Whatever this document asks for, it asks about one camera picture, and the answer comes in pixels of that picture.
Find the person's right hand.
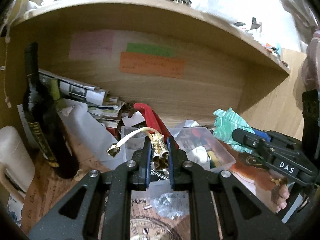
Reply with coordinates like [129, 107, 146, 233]
[271, 178, 290, 213]

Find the gold bow hair tie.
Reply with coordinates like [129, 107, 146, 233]
[106, 126, 170, 172]

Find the pink paper note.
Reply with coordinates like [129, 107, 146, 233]
[68, 30, 114, 61]

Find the green paper note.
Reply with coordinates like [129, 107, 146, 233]
[126, 43, 175, 57]

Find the wooden shelf board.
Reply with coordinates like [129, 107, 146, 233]
[14, 0, 290, 74]

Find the cream plastic jug with handle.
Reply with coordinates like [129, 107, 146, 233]
[1, 126, 35, 203]

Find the small white cardboard box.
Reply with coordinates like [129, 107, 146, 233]
[121, 111, 145, 127]

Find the red headband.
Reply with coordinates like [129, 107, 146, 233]
[133, 103, 171, 142]

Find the orange paper note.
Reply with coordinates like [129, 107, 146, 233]
[119, 51, 185, 79]

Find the stack of newspapers and magazines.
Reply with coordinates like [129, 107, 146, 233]
[39, 69, 125, 129]

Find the clear plastic storage box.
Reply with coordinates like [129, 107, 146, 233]
[120, 126, 237, 221]

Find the dark wine bottle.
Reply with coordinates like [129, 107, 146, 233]
[23, 42, 79, 179]

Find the teal green scrunchie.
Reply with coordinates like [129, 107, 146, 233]
[213, 108, 254, 154]

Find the vintage newspaper print mat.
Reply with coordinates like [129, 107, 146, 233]
[21, 129, 288, 240]

